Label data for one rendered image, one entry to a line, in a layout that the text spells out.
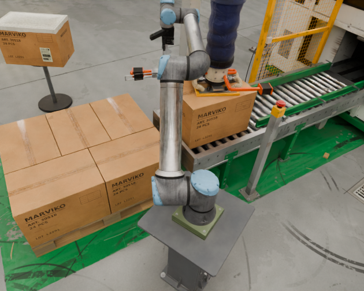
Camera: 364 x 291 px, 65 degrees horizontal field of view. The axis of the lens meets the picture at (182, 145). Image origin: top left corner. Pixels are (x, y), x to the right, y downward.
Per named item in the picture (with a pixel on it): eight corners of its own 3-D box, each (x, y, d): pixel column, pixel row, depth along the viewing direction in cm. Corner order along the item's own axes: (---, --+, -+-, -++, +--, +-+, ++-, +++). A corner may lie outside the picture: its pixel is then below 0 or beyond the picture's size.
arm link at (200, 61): (215, 66, 131) (199, 4, 176) (189, 64, 130) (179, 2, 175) (211, 86, 140) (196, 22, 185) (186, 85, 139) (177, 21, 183)
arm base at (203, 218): (221, 208, 163) (225, 197, 157) (205, 232, 151) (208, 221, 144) (193, 192, 170) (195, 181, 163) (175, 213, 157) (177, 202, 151)
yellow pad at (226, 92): (236, 88, 228) (237, 83, 225) (240, 95, 221) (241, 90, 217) (194, 89, 224) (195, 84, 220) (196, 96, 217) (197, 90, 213)
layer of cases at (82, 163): (130, 123, 315) (127, 92, 288) (175, 186, 255) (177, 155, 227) (11, 160, 266) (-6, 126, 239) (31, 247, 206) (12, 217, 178)
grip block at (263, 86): (267, 88, 211) (269, 82, 207) (271, 94, 204) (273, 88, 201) (256, 88, 210) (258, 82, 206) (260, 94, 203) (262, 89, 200)
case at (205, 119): (221, 105, 280) (227, 68, 252) (247, 130, 255) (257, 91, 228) (166, 122, 256) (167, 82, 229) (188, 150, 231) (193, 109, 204)
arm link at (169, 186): (186, 210, 141) (191, 52, 130) (151, 211, 139) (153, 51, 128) (182, 200, 156) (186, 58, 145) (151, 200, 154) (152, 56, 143)
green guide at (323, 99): (360, 86, 324) (364, 79, 318) (368, 90, 317) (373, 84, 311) (254, 126, 258) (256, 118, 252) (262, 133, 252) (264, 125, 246)
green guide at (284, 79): (322, 65, 356) (325, 59, 350) (329, 69, 350) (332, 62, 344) (219, 96, 291) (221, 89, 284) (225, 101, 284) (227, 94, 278)
